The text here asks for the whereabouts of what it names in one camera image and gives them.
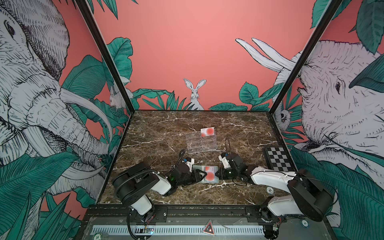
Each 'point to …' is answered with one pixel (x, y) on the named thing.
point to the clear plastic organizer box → (201, 141)
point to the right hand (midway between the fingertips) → (214, 173)
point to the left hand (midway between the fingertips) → (207, 174)
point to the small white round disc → (270, 190)
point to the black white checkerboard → (277, 158)
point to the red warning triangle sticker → (209, 228)
